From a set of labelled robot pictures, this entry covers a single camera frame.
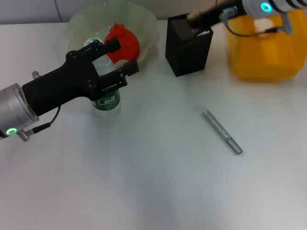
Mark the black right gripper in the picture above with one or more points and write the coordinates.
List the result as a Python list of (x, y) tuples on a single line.
[(216, 14)]

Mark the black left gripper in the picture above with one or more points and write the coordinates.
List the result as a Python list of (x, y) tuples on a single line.
[(57, 86)]

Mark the red toy fruit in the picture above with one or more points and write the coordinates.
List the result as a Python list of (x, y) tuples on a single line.
[(127, 45)]

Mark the clear green-label water bottle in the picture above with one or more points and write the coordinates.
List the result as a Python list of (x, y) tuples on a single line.
[(108, 104)]

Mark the grey marker pen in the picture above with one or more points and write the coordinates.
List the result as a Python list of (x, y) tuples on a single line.
[(220, 130)]

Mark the black mesh pen holder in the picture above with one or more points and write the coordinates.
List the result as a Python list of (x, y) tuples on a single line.
[(189, 55)]

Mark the translucent wavy fruit bowl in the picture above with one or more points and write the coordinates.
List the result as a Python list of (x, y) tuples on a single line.
[(79, 24)]

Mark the yellow plastic bin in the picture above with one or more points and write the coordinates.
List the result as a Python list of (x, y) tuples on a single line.
[(263, 57)]

